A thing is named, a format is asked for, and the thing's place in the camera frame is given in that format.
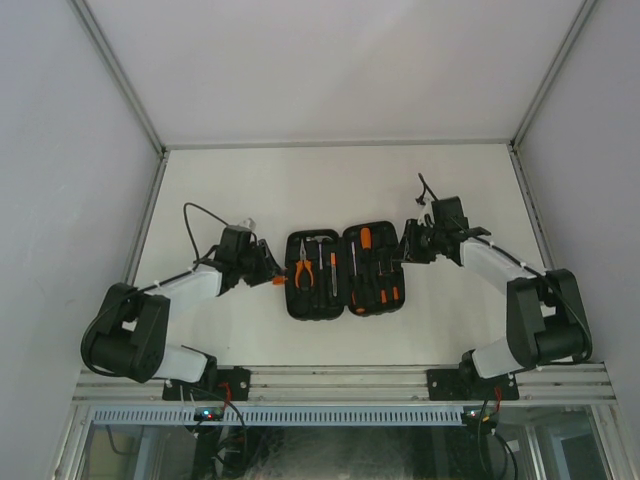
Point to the black plastic tool case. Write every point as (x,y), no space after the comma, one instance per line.
(318,303)

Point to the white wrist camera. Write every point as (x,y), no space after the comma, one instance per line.
(248,223)
(425,217)

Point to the blue slotted cable duct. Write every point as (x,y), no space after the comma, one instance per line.
(283,416)

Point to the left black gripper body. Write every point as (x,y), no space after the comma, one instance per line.
(254,266)

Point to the small precision screwdriver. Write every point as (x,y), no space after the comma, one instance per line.
(393,282)
(382,283)

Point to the orange handle screwdriver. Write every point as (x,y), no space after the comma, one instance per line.
(366,247)

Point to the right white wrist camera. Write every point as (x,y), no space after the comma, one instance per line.
(425,217)

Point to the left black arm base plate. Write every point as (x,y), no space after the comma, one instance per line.
(231,384)

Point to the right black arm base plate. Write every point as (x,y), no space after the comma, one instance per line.
(464,384)

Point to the orange handle needle-nose pliers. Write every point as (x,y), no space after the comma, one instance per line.
(303,279)

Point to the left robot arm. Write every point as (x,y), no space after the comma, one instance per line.
(128,338)

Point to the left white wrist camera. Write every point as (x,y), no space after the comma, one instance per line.
(248,223)

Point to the black handle claw hammer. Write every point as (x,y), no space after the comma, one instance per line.
(316,242)

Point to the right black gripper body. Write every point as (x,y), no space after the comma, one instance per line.
(426,245)

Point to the aluminium front rail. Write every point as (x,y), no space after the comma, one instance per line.
(573,385)

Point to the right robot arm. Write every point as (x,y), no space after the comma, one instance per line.
(545,321)

